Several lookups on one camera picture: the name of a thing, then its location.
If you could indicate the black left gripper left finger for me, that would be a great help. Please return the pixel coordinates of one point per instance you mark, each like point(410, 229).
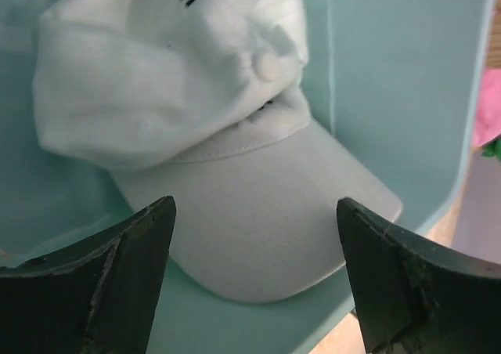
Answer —
point(98, 295)

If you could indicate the pink cloth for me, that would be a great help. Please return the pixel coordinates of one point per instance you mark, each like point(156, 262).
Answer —
point(487, 116)

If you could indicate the green tank top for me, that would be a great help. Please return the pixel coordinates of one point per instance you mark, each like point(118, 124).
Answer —
point(492, 149)

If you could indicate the white cap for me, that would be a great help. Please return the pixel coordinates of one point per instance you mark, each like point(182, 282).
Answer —
point(201, 100)

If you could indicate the teal plastic bin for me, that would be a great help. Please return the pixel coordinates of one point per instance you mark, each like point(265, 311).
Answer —
point(395, 82)

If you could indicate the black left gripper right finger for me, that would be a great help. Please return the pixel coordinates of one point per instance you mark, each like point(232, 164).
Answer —
point(413, 295)

